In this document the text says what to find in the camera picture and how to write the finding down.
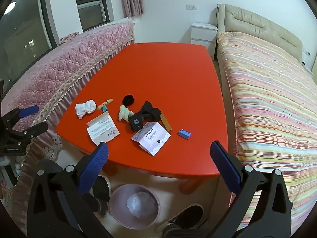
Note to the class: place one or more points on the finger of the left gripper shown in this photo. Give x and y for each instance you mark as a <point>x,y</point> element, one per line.
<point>29,133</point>
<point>28,110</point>

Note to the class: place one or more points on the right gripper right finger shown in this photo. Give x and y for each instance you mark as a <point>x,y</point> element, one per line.
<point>272,215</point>

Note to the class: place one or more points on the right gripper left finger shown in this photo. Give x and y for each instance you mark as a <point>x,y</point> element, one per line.
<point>56,207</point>

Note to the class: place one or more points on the white paper medicine box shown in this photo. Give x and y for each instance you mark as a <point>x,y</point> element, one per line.
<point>102,129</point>

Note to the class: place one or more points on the wooden clothespin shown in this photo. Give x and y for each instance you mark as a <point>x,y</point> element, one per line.
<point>105,103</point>

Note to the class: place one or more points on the blue small box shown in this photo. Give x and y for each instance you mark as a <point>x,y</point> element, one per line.
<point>184,134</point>

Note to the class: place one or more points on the brown wooden stick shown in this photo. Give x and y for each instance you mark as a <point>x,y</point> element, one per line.
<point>165,122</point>

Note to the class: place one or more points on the pink trash bin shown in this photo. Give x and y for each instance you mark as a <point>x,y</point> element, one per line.
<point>134,206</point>

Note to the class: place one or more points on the black left shoe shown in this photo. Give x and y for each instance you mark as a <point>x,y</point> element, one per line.
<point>98,201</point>

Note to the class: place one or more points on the black shoe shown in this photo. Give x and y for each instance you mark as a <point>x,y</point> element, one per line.
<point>182,223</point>
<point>98,201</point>

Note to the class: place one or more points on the pink quilted bed cover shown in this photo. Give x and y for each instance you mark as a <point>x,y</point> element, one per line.
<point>52,84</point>

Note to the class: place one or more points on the black right shoe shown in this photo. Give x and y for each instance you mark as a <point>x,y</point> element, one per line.
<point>182,223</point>

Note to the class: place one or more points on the dark window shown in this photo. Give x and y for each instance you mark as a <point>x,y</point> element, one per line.
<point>32,28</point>

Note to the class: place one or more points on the striped bed sheet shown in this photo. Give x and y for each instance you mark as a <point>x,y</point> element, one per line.
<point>274,106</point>

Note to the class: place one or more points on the red table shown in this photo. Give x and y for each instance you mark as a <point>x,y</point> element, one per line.
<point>180,80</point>

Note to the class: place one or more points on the white nightstand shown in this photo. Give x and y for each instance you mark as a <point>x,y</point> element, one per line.
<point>205,35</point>

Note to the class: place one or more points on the beige leather headboard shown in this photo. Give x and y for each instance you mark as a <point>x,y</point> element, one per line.
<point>235,19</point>

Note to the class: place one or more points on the white wall socket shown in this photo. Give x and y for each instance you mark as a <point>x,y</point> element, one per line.
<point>191,7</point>

